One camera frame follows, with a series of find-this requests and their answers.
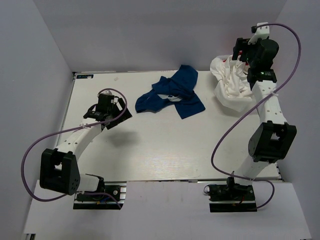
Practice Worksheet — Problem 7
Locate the white t shirt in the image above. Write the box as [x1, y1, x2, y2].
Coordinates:
[210, 55, 256, 113]

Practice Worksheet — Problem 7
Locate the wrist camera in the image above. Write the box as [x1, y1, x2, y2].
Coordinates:
[97, 90, 115, 106]
[248, 22, 270, 45]

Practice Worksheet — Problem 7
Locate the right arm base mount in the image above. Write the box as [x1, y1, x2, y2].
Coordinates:
[203, 177, 258, 213]

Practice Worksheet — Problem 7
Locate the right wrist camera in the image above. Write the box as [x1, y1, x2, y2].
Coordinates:
[248, 22, 270, 45]

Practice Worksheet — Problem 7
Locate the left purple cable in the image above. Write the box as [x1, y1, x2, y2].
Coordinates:
[20, 87, 129, 210]

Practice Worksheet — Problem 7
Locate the blue t shirt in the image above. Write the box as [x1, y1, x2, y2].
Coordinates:
[135, 65, 206, 119]

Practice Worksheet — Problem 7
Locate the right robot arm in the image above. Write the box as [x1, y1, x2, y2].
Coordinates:
[134, 38, 297, 200]

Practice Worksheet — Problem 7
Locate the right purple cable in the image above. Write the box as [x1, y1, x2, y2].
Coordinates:
[211, 23, 302, 210]

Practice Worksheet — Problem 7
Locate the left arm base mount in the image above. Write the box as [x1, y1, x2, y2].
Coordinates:
[73, 182, 127, 210]

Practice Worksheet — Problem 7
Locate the blue table label sticker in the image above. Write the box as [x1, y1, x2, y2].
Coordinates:
[76, 74, 94, 79]

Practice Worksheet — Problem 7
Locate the purple cable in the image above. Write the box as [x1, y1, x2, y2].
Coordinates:
[20, 87, 129, 210]
[211, 23, 302, 210]

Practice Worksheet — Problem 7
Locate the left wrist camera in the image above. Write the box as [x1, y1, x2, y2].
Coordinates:
[97, 90, 115, 106]

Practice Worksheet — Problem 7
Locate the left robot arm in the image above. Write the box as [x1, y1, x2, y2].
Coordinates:
[39, 91, 131, 200]

